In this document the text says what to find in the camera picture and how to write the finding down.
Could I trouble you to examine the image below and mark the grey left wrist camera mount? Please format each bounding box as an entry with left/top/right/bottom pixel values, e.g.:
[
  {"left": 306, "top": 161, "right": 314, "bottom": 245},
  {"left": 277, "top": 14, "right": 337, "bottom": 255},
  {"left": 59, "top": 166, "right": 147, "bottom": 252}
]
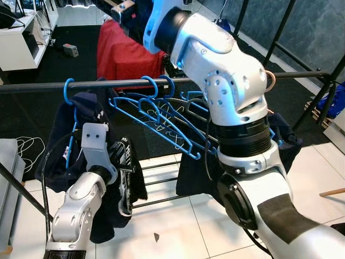
[{"left": 81, "top": 123, "right": 118, "bottom": 181}]

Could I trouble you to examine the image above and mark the grey upholstered ottoman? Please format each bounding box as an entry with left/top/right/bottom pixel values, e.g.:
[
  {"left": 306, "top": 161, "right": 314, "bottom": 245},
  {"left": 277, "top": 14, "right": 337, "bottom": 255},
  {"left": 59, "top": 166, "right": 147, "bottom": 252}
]
[{"left": 0, "top": 139, "right": 26, "bottom": 254}]

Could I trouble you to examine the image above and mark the white cabinet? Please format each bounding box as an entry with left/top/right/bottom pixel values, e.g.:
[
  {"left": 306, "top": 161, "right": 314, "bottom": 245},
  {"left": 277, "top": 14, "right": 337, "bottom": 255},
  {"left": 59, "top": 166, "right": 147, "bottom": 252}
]
[{"left": 0, "top": 0, "right": 57, "bottom": 71}]

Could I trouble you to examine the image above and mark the light wooden stick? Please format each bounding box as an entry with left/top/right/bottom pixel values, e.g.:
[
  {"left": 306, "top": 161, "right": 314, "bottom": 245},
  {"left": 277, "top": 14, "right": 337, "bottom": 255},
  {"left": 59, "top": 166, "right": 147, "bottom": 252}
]
[{"left": 319, "top": 188, "right": 345, "bottom": 197}]

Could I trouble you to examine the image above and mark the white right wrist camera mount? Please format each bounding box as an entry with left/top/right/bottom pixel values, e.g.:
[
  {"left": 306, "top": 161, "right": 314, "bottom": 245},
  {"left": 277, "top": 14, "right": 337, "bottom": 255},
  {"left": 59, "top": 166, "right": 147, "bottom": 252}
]
[{"left": 141, "top": 0, "right": 187, "bottom": 54}]

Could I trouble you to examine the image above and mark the black backpack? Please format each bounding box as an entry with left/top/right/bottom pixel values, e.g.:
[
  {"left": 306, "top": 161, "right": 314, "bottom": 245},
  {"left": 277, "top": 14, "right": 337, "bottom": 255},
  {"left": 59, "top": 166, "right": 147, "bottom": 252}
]
[{"left": 0, "top": 3, "right": 27, "bottom": 30}]

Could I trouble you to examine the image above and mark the black shorts lettered waistband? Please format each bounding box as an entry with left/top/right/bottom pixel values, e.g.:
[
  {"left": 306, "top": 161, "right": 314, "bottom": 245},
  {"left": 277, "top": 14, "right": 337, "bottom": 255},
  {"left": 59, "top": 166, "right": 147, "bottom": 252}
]
[{"left": 89, "top": 138, "right": 149, "bottom": 243}]

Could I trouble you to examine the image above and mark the wooden pallet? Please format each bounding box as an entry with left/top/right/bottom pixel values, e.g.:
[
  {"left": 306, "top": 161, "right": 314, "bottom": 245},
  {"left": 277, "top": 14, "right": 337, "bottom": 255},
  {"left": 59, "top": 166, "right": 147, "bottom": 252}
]
[{"left": 305, "top": 100, "right": 329, "bottom": 127}]

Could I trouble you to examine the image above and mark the blue mop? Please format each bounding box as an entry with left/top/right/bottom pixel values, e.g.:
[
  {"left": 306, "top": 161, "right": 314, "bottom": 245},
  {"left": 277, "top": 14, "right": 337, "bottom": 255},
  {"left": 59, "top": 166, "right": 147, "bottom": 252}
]
[{"left": 216, "top": 19, "right": 232, "bottom": 33}]

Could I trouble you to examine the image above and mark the black floor mat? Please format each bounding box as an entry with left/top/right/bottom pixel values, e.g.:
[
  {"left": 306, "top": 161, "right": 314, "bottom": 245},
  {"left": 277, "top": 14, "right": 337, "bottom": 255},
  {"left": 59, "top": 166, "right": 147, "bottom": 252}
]
[{"left": 0, "top": 24, "right": 345, "bottom": 162}]

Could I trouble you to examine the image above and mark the peach plastic hanger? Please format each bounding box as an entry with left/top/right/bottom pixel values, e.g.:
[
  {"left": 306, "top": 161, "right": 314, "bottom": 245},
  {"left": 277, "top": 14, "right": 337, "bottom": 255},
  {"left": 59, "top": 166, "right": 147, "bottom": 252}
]
[{"left": 264, "top": 70, "right": 277, "bottom": 117}]

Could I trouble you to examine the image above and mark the black metal clothes rack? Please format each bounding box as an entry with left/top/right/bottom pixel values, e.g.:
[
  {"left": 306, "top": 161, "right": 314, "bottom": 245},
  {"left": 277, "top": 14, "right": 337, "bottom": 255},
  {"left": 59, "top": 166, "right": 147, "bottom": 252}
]
[{"left": 0, "top": 0, "right": 345, "bottom": 222}]

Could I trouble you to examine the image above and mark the black gold print t-shirt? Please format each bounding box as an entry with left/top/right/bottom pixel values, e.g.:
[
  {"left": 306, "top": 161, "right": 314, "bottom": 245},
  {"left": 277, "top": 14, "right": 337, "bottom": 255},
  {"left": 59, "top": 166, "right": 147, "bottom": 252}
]
[{"left": 175, "top": 105, "right": 302, "bottom": 197}]

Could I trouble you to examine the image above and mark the white cord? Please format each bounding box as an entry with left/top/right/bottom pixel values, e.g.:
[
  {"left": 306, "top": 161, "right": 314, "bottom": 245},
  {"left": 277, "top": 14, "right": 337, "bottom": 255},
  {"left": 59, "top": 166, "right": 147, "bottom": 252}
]
[{"left": 16, "top": 136, "right": 46, "bottom": 158}]

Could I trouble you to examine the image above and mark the small grey box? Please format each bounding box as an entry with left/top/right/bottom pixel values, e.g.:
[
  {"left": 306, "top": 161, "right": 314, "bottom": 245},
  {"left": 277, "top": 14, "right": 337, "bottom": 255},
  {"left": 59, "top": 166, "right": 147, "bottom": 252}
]
[{"left": 63, "top": 44, "right": 79, "bottom": 58}]

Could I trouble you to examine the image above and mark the blue cloth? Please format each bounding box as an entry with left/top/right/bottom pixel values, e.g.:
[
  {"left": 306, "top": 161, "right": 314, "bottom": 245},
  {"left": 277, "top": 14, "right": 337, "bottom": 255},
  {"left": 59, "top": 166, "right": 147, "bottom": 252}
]
[{"left": 318, "top": 82, "right": 345, "bottom": 119}]

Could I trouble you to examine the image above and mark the red cloth cover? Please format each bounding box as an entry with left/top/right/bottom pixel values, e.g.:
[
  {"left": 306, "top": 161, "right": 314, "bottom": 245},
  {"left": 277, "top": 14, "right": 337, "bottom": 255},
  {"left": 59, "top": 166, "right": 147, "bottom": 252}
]
[{"left": 97, "top": 19, "right": 168, "bottom": 90}]

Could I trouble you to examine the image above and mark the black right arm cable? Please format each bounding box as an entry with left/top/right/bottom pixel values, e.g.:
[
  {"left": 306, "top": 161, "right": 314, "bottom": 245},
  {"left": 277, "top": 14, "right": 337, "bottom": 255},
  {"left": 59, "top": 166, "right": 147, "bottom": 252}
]
[{"left": 204, "top": 116, "right": 270, "bottom": 254}]

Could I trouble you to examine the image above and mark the navy polo shirt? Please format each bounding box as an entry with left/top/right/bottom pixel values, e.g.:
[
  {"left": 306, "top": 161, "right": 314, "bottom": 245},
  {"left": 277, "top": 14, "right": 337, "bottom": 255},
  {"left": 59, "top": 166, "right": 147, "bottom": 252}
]
[{"left": 35, "top": 91, "right": 116, "bottom": 192}]

